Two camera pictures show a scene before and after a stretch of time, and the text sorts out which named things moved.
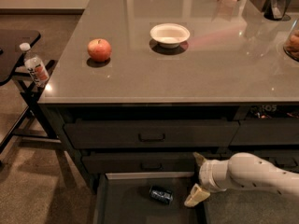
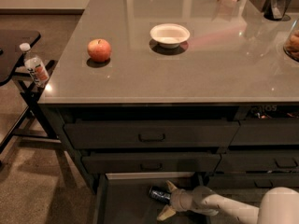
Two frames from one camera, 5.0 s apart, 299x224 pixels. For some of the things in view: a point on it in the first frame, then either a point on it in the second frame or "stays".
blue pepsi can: (161, 194) stays
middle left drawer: (141, 161) stays
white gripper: (206, 175) to (179, 200)
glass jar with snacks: (291, 47) stays
